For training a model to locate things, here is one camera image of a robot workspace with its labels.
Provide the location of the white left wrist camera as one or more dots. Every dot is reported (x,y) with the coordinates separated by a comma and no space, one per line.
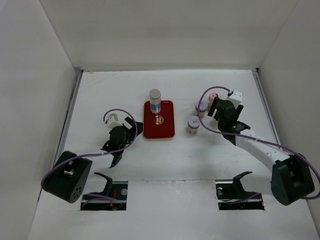
(112,121)

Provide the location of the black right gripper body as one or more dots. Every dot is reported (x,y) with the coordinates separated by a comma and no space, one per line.
(238,110)

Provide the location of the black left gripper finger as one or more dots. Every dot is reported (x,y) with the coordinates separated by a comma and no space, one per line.
(138,128)
(129,123)

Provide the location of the aluminium side rail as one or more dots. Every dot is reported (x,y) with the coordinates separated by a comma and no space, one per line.
(265,104)
(69,112)

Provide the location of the yellow cap spice bottle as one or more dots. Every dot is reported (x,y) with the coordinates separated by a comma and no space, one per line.
(214,123)

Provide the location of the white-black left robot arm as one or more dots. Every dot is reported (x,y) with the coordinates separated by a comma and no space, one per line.
(67,179)

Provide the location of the right aluminium side rail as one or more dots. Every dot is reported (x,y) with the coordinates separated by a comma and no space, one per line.
(265,104)

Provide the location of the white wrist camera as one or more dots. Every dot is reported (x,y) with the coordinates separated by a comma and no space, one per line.
(112,121)
(235,97)

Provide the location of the tall jar blue label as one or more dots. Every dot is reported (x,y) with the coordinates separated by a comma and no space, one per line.
(155,101)

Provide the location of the red-white lid sauce jar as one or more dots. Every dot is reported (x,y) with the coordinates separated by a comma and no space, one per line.
(193,125)

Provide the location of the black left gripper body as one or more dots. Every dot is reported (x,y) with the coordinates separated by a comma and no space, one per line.
(129,135)

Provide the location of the pink cap spice bottle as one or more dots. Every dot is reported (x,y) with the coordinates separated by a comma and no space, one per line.
(212,97)

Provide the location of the red lacquer tray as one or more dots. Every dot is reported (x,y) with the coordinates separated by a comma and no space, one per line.
(159,126)

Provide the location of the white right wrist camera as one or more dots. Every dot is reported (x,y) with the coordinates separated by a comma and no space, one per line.
(235,97)

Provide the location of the left aluminium side rail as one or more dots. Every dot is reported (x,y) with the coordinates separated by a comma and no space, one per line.
(69,112)

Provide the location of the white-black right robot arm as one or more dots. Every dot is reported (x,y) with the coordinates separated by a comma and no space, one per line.
(291,177)

